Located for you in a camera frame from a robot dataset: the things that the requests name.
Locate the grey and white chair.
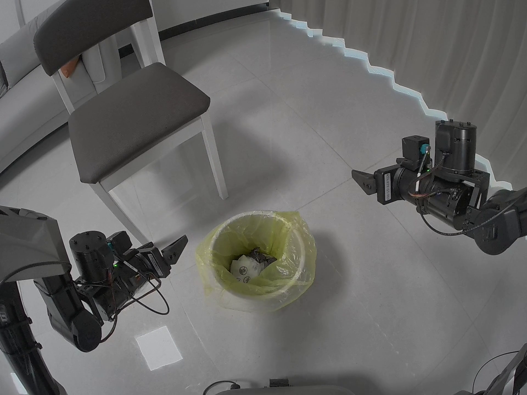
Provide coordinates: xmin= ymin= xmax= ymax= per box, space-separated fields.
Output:
xmin=34 ymin=0 xmax=229 ymax=242

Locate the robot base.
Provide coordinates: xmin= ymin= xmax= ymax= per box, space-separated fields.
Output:
xmin=214 ymin=379 xmax=330 ymax=395

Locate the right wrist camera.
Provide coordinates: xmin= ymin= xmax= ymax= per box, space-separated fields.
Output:
xmin=401 ymin=136 xmax=433 ymax=172

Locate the yellow plastic bag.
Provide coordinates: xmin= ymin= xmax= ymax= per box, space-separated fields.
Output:
xmin=195 ymin=210 xmax=318 ymax=312

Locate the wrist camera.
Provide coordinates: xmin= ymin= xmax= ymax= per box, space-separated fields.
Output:
xmin=106 ymin=232 xmax=134 ymax=262
xmin=401 ymin=136 xmax=433 ymax=172

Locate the black cable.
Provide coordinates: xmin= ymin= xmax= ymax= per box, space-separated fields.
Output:
xmin=415 ymin=202 xmax=472 ymax=236
xmin=99 ymin=277 xmax=170 ymax=342
xmin=208 ymin=380 xmax=241 ymax=395
xmin=469 ymin=349 xmax=520 ymax=395
xmin=0 ymin=263 xmax=71 ymax=283

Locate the pale grey sofa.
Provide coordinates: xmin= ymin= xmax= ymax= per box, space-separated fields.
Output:
xmin=0 ymin=0 xmax=120 ymax=176

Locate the white trash bin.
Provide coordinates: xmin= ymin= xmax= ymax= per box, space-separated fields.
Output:
xmin=209 ymin=216 xmax=317 ymax=312

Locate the white curtain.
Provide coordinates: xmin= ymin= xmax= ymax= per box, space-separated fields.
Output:
xmin=270 ymin=0 xmax=527 ymax=188

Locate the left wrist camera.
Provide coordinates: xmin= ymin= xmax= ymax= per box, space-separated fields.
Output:
xmin=106 ymin=232 xmax=134 ymax=262

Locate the white printed plastic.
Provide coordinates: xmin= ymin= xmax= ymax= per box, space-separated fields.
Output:
xmin=230 ymin=253 xmax=268 ymax=284

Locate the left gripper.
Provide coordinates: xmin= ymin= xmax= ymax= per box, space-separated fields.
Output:
xmin=92 ymin=236 xmax=189 ymax=316

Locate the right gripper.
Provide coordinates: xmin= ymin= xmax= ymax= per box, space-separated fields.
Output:
xmin=351 ymin=166 xmax=475 ymax=232

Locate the black plastic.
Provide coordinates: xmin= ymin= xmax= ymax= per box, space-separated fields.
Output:
xmin=247 ymin=246 xmax=281 ymax=266

